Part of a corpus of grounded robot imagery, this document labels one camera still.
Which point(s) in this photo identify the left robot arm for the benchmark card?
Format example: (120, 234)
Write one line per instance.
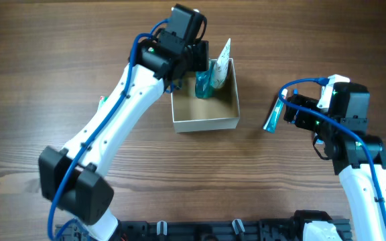
(73, 177)

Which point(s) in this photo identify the teal toothpaste tube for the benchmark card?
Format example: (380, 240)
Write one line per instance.
(273, 118)

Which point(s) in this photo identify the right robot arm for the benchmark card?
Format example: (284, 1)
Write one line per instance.
(339, 119)

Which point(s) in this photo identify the white leaf-print cosmetic tube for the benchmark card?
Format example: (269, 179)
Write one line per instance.
(221, 67)

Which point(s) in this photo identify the white open cardboard box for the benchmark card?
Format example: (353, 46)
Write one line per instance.
(221, 111)

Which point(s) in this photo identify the green white soap box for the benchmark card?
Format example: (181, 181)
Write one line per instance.
(102, 101)

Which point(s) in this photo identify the blue disposable razor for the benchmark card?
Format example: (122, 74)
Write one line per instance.
(295, 91)

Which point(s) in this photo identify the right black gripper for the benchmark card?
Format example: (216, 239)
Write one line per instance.
(291, 109)

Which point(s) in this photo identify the blue white toothbrush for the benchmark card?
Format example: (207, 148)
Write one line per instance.
(318, 141)

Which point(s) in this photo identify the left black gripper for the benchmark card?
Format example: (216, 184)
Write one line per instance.
(200, 55)

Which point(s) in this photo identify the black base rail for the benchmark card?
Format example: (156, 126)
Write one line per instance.
(265, 229)

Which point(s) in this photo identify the blue mouthwash bottle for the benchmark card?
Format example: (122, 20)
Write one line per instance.
(203, 88)

